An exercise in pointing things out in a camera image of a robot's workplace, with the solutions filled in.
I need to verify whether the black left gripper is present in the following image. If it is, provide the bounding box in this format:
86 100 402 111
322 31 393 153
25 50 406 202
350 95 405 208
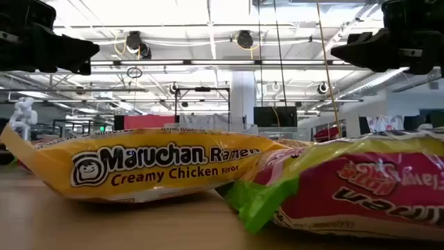
0 21 101 76

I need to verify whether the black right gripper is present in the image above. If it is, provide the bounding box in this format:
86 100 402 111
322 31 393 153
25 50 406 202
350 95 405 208
330 27 444 76

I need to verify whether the yellow Maruchan creamy chicken packet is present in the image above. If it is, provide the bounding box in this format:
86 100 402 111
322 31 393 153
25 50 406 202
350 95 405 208
0 124 289 204

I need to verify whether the white patterned cloth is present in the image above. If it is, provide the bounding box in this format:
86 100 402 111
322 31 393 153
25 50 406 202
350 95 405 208
366 115 405 133

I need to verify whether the red partition panel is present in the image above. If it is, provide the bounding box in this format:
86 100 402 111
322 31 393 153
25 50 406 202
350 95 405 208
114 114 180 131

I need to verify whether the red bin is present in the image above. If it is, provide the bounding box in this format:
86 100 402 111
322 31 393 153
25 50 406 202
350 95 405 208
314 125 343 142

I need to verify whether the black monitor screen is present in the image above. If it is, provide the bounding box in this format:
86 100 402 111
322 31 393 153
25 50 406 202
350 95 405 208
253 106 298 128

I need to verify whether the silver ventilation duct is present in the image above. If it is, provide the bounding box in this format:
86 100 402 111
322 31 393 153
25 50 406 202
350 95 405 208
341 67 410 98

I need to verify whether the yellow hanging power cable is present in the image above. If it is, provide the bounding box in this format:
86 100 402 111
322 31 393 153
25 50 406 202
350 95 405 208
315 0 344 138

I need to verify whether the black ceiling cord reel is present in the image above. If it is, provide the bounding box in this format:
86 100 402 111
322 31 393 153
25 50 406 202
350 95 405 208
237 30 254 49
138 42 153 60
125 31 143 51

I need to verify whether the thin black hanging cable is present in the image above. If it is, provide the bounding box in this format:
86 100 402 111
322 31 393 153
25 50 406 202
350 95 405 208
257 0 264 107

